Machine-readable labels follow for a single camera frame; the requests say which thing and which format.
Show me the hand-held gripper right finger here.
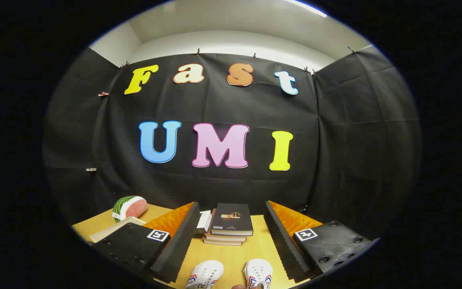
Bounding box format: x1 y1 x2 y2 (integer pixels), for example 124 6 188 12
264 200 380 283

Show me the white portrait cover book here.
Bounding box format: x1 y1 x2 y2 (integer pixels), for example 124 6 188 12
194 210 213 235

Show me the beige fabric storage box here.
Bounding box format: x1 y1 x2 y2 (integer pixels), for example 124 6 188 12
89 217 147 243

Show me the watermelon slice toy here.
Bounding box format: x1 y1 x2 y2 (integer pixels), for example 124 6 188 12
112 195 148 222

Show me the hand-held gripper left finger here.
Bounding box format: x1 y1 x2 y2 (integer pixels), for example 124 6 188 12
91 201 201 283

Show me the brown cover book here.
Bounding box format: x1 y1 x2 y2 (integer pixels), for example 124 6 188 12
205 233 247 242
203 238 243 246

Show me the black cover book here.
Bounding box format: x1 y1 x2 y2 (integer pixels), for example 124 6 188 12
210 203 254 236

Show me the white canvas shoe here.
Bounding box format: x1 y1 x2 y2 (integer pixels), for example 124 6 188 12
242 258 274 289
185 260 224 289

